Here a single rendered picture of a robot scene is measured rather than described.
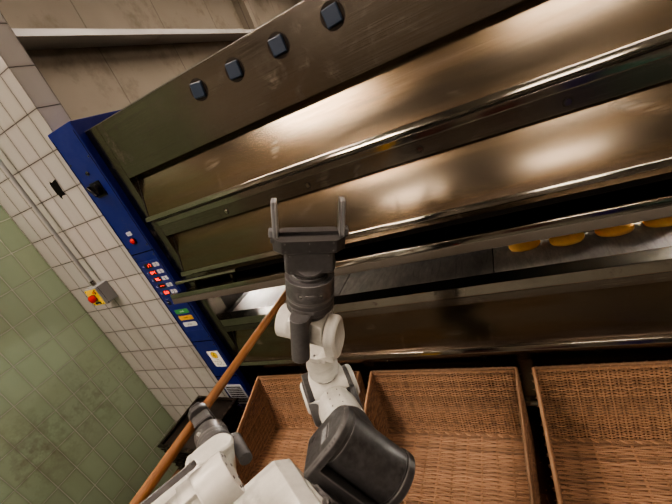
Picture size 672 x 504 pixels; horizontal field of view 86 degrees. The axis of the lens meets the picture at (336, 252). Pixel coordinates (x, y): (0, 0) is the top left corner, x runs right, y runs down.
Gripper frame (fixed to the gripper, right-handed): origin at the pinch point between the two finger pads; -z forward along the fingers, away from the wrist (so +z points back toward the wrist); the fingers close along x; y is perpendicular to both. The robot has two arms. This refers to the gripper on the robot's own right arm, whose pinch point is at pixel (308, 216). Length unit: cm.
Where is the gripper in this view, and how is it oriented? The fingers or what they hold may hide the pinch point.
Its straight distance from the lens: 59.5
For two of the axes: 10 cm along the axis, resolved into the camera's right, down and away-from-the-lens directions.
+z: -0.2, 8.7, 4.9
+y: -1.0, -4.9, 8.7
